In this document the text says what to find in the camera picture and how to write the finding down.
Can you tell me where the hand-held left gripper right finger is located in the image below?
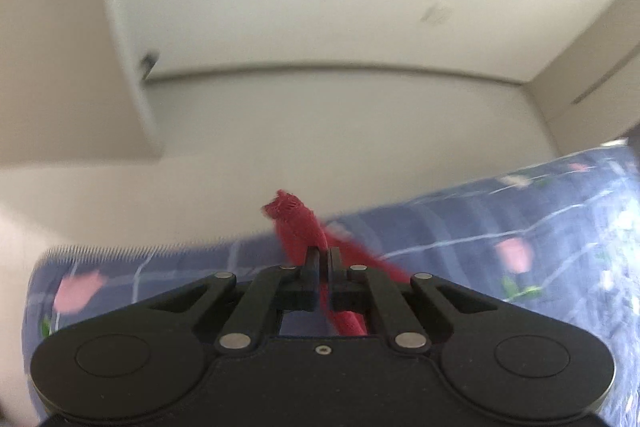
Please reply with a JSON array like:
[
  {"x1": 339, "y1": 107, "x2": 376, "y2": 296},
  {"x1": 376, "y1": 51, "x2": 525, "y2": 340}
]
[{"x1": 327, "y1": 247, "x2": 512, "y2": 354}]

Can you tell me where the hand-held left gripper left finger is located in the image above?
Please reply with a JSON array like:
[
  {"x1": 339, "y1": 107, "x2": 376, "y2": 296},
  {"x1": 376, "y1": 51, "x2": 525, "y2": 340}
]
[{"x1": 136, "y1": 247, "x2": 321, "y2": 354}]

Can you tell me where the red knit garment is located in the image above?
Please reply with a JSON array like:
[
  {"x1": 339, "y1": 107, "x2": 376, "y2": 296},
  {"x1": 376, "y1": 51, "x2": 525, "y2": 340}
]
[{"x1": 261, "y1": 189, "x2": 414, "y2": 338}]

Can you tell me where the blue checked floral blanket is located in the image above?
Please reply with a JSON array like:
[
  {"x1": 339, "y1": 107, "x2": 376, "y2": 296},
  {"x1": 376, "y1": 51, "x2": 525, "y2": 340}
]
[{"x1": 22, "y1": 142, "x2": 640, "y2": 427}]

